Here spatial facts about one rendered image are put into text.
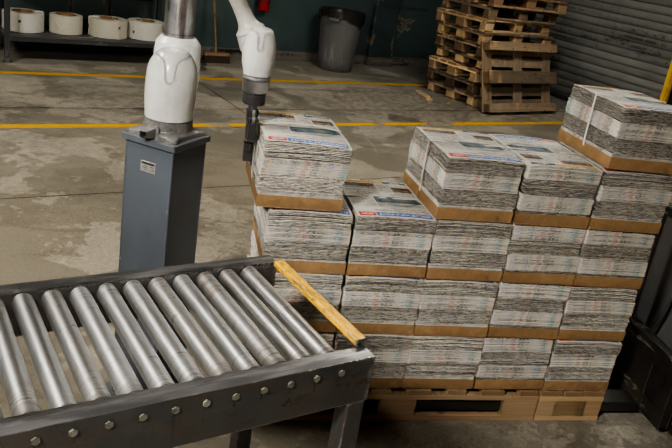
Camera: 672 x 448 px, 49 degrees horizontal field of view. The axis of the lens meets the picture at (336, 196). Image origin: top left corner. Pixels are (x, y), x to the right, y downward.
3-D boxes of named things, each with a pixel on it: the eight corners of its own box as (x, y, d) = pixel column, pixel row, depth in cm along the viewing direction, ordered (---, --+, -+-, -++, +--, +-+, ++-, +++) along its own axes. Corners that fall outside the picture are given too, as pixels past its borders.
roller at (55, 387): (32, 307, 176) (33, 289, 174) (81, 427, 140) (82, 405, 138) (10, 310, 173) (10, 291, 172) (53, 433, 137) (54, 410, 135)
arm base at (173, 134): (118, 133, 231) (119, 116, 229) (161, 122, 250) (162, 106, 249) (166, 148, 225) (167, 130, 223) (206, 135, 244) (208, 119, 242)
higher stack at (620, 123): (494, 365, 327) (569, 81, 284) (555, 367, 334) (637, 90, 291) (532, 421, 292) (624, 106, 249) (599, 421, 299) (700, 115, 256)
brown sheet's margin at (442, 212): (401, 180, 284) (403, 169, 283) (470, 185, 292) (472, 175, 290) (434, 218, 250) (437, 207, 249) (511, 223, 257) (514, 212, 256)
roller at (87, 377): (61, 303, 179) (61, 285, 178) (115, 419, 143) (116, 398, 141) (39, 306, 177) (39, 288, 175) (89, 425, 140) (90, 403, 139)
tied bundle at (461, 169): (401, 181, 285) (412, 124, 277) (470, 186, 292) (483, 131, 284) (434, 220, 250) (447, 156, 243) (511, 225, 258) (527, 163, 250)
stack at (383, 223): (234, 360, 300) (257, 169, 272) (496, 365, 327) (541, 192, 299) (241, 421, 265) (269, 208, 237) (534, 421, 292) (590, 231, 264)
